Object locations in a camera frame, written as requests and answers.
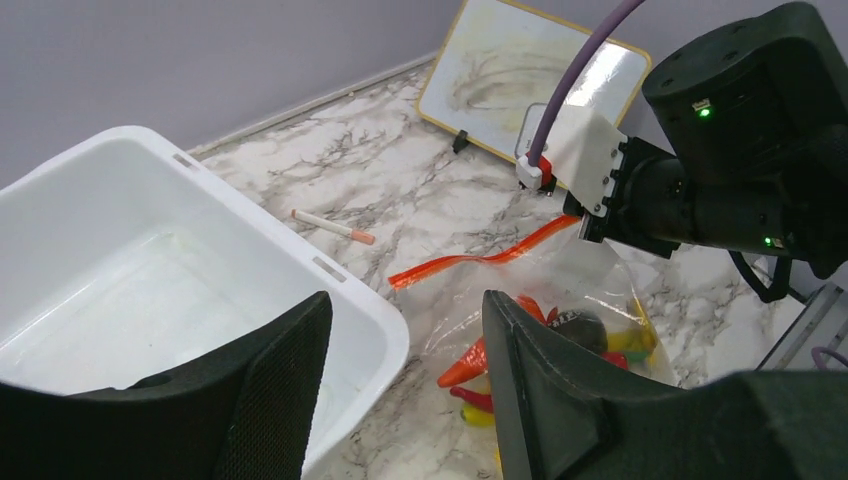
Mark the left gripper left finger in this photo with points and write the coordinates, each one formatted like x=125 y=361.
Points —
x=241 y=411

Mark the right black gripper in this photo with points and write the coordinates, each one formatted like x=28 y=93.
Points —
x=611 y=221

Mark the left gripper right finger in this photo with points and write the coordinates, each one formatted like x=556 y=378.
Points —
x=563 y=412

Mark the red chili pepper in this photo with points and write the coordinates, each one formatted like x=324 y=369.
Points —
x=484 y=402

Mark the small yellow banana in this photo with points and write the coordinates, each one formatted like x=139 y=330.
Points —
x=476 y=417

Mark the dark brown round fruit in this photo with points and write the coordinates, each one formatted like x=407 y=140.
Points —
x=583 y=328

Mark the orange carrot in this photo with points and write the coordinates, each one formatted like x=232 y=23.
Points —
x=474 y=363

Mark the clear zip bag orange zipper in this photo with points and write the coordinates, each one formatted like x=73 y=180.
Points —
x=444 y=296

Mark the large yellow banana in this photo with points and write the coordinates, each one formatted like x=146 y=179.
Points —
x=639 y=341

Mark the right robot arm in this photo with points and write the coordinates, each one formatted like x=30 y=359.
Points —
x=755 y=112

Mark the white plastic bin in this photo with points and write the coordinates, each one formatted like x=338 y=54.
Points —
x=123 y=257

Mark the white marker pink cap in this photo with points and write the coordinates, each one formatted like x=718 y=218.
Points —
x=354 y=234

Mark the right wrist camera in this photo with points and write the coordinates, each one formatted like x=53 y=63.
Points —
x=580 y=148

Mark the metal table frame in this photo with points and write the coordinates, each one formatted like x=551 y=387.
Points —
x=817 y=338

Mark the small whiteboard wooden frame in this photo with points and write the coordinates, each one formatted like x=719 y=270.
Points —
x=496 y=71

